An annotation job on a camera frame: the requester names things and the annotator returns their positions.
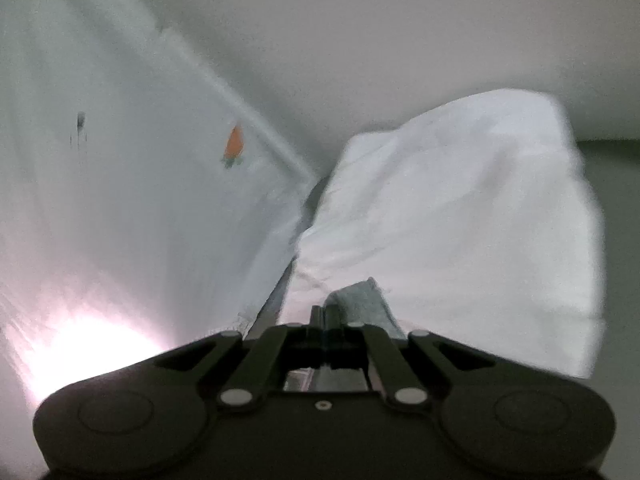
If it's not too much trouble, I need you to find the folded white garment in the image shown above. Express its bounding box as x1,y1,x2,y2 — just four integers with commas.
284,89,609,382

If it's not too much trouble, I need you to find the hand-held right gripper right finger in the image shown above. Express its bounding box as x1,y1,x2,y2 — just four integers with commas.
325,322,502,407

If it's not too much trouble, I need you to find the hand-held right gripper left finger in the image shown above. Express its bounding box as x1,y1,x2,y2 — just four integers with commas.
150,305,327,410

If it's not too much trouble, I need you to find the light grey garment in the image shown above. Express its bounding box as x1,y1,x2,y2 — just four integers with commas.
322,276,408,347

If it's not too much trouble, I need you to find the carrot printed backdrop sheet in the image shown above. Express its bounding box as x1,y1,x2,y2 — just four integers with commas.
0,0,322,411

